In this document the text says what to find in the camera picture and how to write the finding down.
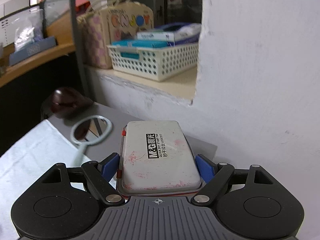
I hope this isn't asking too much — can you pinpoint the dark glass cabinet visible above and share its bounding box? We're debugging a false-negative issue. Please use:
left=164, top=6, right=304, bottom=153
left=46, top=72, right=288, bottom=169
left=152, top=0, right=203, bottom=28

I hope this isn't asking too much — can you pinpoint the striped glass desk partition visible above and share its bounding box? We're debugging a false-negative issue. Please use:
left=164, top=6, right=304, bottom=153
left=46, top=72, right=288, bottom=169
left=0, top=0, right=94, bottom=103

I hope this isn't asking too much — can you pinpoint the pale hand mirror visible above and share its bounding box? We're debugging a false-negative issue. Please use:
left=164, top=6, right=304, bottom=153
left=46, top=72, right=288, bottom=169
left=70, top=115, right=113, bottom=167

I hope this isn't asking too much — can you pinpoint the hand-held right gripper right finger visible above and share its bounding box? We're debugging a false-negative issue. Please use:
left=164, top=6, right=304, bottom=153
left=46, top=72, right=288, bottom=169
left=191, top=154, right=275, bottom=205

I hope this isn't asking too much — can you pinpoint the blue cardboard box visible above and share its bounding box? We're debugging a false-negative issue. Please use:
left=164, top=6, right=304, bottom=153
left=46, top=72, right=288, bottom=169
left=9, top=36, right=57, bottom=67

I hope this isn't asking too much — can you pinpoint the white flat box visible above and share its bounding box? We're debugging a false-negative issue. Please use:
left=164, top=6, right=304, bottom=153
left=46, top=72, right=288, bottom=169
left=137, top=31, right=175, bottom=42

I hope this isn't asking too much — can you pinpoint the dark red wooden ball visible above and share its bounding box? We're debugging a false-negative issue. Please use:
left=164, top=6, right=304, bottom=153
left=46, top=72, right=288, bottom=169
left=50, top=87, right=94, bottom=118

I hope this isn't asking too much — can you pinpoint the white perforated plastic basket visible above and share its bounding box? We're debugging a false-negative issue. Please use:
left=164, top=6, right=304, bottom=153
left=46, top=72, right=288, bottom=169
left=107, top=42, right=200, bottom=82

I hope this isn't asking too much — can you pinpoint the light blue towel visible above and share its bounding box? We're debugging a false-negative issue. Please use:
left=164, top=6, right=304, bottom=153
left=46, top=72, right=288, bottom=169
left=0, top=119, right=118, bottom=240

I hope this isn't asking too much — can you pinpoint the wooden office desk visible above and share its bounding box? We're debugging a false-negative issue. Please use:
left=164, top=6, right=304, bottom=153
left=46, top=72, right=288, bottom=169
left=0, top=12, right=83, bottom=155

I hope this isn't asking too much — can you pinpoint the clear plastic bag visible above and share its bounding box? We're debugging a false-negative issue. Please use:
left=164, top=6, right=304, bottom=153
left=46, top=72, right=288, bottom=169
left=14, top=9, right=45, bottom=53

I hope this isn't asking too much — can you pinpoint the pink checkered woven bag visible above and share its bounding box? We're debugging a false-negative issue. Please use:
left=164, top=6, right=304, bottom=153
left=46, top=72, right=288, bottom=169
left=76, top=0, right=133, bottom=70

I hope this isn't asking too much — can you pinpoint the grey metal stamp pad tin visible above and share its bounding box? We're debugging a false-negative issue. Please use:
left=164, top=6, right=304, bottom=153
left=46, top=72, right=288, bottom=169
left=116, top=120, right=202, bottom=198

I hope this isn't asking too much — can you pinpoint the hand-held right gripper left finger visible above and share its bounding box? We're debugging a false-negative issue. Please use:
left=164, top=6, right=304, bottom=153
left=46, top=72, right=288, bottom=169
left=42, top=153, right=125, bottom=205

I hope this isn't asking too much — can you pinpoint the wooden colourful letter board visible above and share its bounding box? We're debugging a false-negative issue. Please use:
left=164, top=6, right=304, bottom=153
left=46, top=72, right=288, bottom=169
left=107, top=4, right=154, bottom=45

